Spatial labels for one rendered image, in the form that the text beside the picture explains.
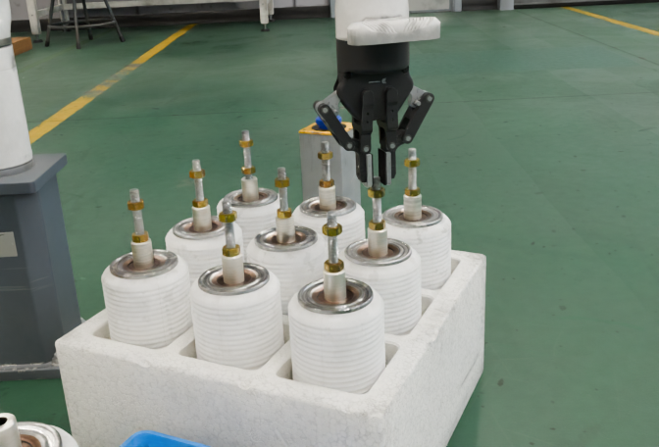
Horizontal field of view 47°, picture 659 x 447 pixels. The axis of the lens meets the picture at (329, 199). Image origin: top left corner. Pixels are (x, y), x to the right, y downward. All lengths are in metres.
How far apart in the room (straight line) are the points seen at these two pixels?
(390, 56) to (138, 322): 0.39
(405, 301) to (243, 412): 0.21
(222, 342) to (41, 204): 0.43
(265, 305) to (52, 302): 0.46
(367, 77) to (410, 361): 0.29
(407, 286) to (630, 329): 0.51
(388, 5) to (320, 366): 0.35
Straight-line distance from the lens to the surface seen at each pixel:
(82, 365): 0.90
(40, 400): 1.16
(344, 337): 0.73
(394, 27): 0.72
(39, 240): 1.14
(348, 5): 0.76
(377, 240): 0.84
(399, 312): 0.84
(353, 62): 0.77
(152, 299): 0.85
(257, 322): 0.79
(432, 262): 0.94
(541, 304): 1.31
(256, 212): 1.02
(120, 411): 0.89
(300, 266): 0.87
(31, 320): 1.18
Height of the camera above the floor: 0.59
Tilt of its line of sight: 19 degrees down
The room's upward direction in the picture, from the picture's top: 3 degrees counter-clockwise
